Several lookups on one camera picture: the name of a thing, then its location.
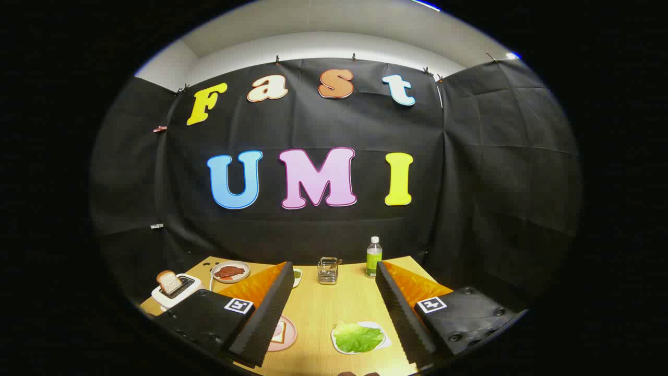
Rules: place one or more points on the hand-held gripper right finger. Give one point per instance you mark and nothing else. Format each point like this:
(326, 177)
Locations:
(404, 318)

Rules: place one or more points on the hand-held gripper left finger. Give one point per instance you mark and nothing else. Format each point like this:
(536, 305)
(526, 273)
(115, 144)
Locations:
(261, 324)

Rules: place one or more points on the green lettuce leaf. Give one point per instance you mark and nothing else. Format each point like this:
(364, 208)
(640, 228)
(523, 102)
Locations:
(357, 338)

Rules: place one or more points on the plain white bread slice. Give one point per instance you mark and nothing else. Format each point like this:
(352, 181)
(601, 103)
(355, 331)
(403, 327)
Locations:
(169, 282)

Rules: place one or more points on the bread slice under ham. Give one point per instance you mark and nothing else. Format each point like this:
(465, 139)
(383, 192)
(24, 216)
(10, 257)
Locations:
(278, 334)

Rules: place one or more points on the square white plate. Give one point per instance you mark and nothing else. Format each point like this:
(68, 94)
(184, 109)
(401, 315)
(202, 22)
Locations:
(385, 340)

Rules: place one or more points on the pink round plate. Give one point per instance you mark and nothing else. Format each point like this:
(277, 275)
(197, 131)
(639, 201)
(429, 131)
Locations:
(290, 334)

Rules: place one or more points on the round white plate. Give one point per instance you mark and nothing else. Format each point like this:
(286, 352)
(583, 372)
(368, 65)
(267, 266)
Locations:
(241, 277)

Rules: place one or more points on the brown meat slice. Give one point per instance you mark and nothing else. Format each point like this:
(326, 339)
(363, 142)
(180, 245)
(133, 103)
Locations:
(229, 272)

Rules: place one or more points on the divided white dish with beans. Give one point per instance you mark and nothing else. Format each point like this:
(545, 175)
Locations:
(297, 275)

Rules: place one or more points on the green label water bottle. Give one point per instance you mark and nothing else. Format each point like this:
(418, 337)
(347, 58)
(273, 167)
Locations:
(373, 259)

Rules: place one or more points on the white toaster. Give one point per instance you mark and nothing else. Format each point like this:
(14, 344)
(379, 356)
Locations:
(180, 293)

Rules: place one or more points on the black backdrop cloth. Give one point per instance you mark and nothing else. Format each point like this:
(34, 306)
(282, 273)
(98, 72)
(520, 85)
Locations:
(323, 125)

